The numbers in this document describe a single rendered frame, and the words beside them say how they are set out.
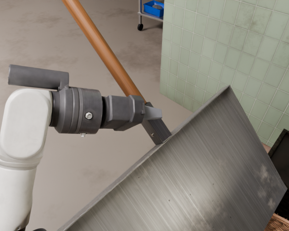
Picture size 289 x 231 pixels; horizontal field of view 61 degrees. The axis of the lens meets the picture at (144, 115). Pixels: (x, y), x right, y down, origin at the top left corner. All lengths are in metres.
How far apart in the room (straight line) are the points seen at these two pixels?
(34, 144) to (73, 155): 1.64
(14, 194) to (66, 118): 0.15
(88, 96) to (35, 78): 0.09
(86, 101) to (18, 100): 0.11
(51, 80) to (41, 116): 0.07
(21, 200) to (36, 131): 0.13
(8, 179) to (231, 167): 0.51
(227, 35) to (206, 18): 0.19
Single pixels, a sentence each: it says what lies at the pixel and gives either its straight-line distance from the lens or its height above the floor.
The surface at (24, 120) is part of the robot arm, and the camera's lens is 0.41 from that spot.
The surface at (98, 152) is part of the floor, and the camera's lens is 2.02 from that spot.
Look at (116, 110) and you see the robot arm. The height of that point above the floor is 1.28.
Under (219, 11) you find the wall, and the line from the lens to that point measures 1.82.
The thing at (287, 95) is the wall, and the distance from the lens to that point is 1.82.
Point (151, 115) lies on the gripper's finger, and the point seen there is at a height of 1.23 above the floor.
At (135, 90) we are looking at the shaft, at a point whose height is 1.26.
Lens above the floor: 1.59
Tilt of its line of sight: 44 degrees down
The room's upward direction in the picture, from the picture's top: straight up
